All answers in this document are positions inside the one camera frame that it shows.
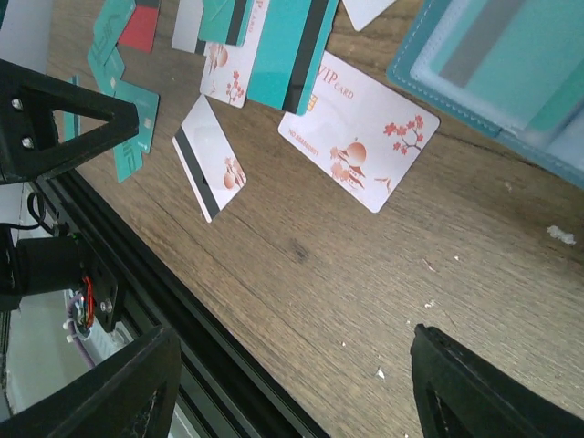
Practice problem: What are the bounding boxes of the white card black stripe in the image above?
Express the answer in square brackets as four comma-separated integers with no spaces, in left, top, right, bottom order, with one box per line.
[172,95,246,223]

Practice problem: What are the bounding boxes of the teal striped card front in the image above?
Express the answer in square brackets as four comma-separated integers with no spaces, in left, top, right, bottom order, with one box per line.
[431,1,583,131]

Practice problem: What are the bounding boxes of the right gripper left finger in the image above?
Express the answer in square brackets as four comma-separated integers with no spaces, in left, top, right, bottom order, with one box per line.
[1,326,182,437]

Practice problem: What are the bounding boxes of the red card lower left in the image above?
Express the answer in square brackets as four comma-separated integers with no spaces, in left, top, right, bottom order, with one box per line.
[119,0,161,53]

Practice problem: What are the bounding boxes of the teal VIP card front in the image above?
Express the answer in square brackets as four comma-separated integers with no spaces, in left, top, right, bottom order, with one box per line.
[113,80,160,183]

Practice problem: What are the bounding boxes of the white card red pattern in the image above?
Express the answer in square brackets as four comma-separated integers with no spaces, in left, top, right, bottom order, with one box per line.
[278,53,440,214]

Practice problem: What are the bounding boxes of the black aluminium frame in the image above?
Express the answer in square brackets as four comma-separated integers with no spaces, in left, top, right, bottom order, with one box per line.
[32,171,326,437]

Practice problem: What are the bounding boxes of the white blossom card under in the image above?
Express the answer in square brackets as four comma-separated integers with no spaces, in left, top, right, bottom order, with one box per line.
[199,1,269,108]

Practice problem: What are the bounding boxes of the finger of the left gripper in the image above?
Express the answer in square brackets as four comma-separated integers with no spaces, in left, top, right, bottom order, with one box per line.
[1,60,139,185]

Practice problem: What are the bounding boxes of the teal striped card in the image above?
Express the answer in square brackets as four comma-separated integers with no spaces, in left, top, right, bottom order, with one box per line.
[431,1,583,131]
[247,0,339,115]

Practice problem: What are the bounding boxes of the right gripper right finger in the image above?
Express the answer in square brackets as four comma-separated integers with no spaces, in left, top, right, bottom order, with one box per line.
[411,324,583,437]

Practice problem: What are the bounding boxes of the blue leather card holder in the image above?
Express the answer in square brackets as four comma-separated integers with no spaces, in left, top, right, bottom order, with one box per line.
[387,0,583,187]

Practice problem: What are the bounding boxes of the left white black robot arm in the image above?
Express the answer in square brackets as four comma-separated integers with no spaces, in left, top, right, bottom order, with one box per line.
[1,61,139,331]

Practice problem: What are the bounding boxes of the teal striped card left edge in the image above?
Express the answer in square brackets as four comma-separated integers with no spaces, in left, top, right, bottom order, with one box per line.
[62,75,81,142]

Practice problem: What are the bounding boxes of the teal striped card upright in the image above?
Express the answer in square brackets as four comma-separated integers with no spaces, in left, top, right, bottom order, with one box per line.
[247,0,339,115]

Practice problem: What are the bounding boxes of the white striped card right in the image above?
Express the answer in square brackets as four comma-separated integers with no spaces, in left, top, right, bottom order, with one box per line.
[342,0,395,32]

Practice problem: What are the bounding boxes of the teal card far left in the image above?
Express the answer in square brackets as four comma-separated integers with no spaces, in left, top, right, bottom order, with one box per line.
[88,0,136,96]

